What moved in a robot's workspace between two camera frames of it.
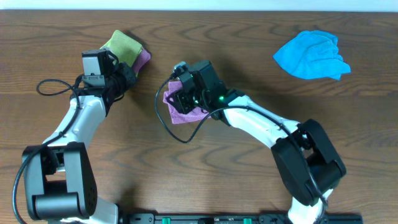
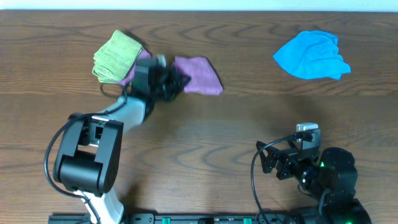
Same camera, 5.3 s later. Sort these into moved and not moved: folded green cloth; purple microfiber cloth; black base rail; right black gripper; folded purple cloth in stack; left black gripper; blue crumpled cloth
Moved: right black gripper; left black gripper; purple microfiber cloth
Not moved: folded green cloth; blue crumpled cloth; black base rail; folded purple cloth in stack
